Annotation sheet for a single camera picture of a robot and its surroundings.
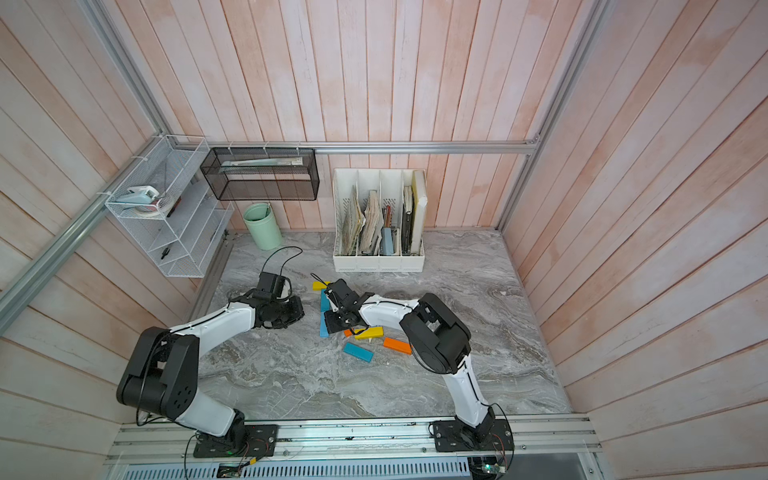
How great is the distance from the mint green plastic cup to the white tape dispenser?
1.16 feet

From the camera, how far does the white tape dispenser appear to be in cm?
70

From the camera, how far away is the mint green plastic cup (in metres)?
1.08

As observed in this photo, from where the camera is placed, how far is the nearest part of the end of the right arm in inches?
28.1

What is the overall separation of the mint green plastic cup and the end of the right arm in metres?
0.39
